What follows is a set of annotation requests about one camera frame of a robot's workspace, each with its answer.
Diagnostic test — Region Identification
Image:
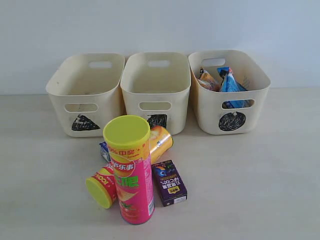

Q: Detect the cream bin with square mark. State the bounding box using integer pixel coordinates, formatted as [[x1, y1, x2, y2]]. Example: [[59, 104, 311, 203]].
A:
[[120, 52, 191, 135]]

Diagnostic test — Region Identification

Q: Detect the tall pink chips can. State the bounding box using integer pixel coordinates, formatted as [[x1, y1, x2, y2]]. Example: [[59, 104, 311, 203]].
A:
[[103, 115, 155, 225]]

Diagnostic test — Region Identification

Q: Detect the small red chips can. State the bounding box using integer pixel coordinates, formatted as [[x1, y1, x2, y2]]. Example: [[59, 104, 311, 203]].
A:
[[85, 163, 117, 209]]

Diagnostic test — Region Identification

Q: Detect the yellow chips can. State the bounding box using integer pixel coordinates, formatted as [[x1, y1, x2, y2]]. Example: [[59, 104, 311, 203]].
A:
[[149, 125, 173, 165]]

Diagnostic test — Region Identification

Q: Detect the purple juice carton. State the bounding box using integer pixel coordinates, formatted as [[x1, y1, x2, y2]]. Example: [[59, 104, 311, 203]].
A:
[[151, 160, 188, 207]]

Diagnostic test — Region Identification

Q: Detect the cream bin with circle mark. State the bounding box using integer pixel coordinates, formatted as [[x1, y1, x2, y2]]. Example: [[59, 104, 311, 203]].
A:
[[188, 50, 271, 135]]

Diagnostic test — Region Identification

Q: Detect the blue white milk carton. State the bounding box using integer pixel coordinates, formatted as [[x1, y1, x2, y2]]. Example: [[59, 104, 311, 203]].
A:
[[99, 141, 111, 163]]

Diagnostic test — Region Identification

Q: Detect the orange snack bag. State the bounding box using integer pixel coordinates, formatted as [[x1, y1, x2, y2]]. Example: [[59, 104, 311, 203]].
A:
[[197, 67, 221, 92]]

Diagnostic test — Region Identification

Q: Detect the blue noodle packet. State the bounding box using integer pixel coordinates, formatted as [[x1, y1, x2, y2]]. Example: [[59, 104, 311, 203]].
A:
[[217, 66, 250, 109]]

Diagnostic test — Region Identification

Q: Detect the cream bin with triangle mark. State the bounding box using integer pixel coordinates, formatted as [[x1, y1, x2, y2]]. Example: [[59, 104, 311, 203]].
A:
[[45, 53, 126, 137]]

